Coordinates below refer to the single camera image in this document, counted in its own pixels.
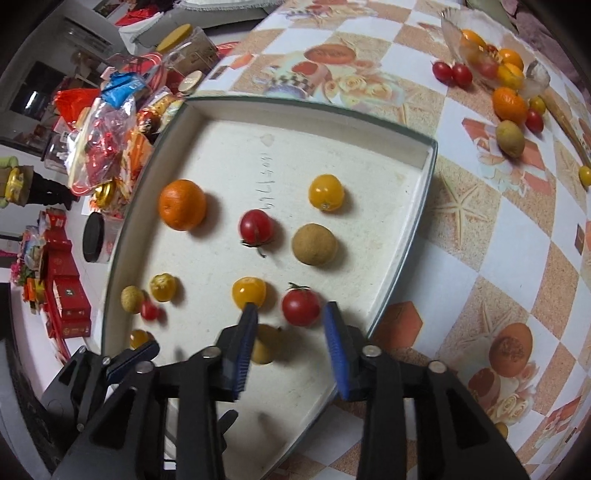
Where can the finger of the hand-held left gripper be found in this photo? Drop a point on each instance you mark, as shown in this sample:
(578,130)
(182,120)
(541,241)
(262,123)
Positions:
(131,359)
(227,422)

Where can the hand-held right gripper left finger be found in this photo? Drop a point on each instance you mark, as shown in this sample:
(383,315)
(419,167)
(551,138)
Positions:
(243,355)

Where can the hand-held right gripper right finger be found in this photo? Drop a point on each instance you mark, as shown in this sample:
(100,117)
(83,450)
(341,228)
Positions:
(339,357)

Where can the yellow cherry tomato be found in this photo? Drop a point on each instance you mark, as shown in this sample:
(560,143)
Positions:
(162,286)
(249,290)
(141,339)
(537,105)
(585,176)
(326,191)

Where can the olive yellow round fruit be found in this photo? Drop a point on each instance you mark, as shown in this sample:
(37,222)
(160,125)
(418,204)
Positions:
(267,348)

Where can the small red cherry tomato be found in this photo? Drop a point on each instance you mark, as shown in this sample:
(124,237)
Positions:
(152,310)

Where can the small brown fruit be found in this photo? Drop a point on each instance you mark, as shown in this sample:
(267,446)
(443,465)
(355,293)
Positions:
(131,299)

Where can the white tray with dark rim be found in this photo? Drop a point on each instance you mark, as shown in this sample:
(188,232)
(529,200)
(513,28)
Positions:
(300,152)

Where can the red boxes on floor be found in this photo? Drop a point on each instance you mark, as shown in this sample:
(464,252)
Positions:
(69,302)

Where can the black lidded jar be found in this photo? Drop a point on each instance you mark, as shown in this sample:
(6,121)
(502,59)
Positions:
(99,237)

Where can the red gift box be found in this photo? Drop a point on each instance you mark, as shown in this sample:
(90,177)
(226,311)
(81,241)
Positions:
(57,249)

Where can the mandarin orange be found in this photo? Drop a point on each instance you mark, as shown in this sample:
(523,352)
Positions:
(182,204)
(509,104)

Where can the gold ingot ornament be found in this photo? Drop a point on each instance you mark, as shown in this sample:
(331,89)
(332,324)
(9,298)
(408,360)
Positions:
(105,194)

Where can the checkered printed tablecloth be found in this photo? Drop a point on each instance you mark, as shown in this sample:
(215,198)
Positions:
(485,240)

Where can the green and yellow toy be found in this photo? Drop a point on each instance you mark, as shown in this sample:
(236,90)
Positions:
(11,182)

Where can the snack packets pile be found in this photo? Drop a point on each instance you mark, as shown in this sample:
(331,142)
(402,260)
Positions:
(99,147)

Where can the red plastic bag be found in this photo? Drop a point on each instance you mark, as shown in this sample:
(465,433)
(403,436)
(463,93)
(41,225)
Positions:
(76,102)

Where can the blue snack packet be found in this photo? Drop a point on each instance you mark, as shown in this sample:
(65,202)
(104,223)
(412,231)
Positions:
(122,87)

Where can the round wooden lid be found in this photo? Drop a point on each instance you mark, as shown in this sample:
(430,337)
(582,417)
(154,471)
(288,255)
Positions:
(189,83)

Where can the dark glass cabinet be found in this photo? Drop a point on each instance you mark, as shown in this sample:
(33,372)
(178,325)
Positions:
(34,92)

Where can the plastic jar with yellow lid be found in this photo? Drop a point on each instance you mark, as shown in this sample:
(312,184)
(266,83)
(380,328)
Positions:
(187,46)

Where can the long wooden stick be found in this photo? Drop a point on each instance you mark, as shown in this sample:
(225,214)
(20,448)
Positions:
(565,123)

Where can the orange kumquat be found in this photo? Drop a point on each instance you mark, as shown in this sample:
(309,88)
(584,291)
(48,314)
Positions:
(510,77)
(511,57)
(473,39)

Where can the clear glass bowl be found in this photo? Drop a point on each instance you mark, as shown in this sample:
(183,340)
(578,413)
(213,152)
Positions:
(450,27)

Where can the green cushion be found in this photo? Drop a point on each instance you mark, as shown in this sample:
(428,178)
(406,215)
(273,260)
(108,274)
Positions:
(489,7)

